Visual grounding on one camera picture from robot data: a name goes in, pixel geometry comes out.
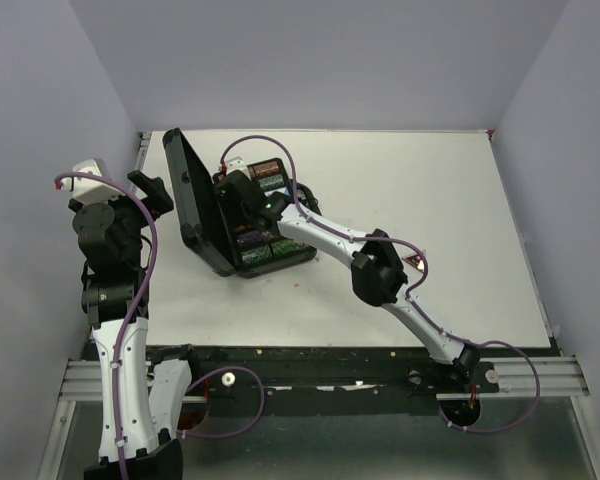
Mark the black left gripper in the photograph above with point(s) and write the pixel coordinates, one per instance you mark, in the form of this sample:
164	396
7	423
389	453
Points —
157	201

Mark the blue green poker chip stack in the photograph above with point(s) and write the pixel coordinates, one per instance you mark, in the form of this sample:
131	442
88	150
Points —
272	182

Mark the black poker chip case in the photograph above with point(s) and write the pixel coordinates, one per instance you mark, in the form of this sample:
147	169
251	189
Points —
204	222

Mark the red triangular plaque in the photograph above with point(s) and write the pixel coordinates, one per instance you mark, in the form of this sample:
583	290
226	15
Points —
417	261

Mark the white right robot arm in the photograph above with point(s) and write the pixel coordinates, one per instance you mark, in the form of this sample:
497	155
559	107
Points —
378	277

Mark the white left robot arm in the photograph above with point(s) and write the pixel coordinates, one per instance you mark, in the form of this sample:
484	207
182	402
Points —
117	235

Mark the purple chip row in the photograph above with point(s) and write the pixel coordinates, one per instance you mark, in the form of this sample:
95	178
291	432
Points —
254	237

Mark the green blue chip row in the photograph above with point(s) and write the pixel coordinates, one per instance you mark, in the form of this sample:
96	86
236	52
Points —
278	249

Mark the black mounting rail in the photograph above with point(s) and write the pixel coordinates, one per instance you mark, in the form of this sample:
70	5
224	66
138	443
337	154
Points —
319	381

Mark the aluminium frame rail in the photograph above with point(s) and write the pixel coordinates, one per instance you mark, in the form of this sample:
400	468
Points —
557	376

